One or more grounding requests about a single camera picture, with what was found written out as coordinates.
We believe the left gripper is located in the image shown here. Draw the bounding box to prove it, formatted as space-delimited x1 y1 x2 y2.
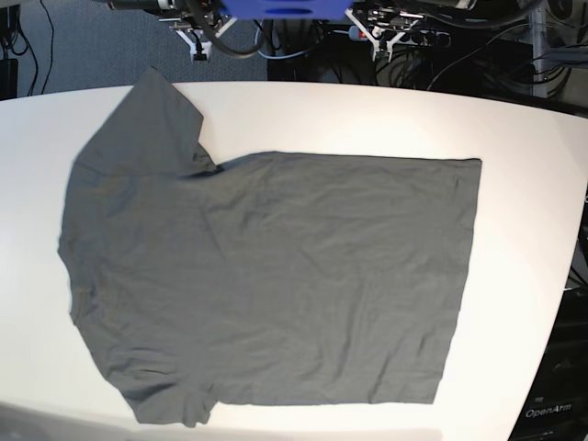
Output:
345 8 413 62

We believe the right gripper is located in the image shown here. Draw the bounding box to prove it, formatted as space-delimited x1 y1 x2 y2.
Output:
168 17 237 62

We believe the grey T-shirt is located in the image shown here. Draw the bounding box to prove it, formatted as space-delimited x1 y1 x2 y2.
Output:
59 70 482 427

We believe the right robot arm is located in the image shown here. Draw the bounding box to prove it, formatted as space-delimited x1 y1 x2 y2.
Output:
106 0 212 62

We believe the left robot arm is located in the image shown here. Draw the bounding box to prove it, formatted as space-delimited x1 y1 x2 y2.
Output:
345 1 477 62

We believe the black box at left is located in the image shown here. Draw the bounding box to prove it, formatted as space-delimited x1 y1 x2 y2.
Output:
0 58 18 101

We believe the black OpenArm box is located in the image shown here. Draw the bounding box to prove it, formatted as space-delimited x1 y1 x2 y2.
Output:
509 288 587 440

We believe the blue plastic mount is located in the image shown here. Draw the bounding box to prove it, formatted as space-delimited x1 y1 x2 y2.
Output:
222 0 353 19

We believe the white cable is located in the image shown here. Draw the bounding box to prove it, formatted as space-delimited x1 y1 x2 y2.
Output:
253 19 308 60

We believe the black cable on floor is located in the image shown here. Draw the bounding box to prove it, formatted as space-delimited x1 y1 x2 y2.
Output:
27 0 56 97

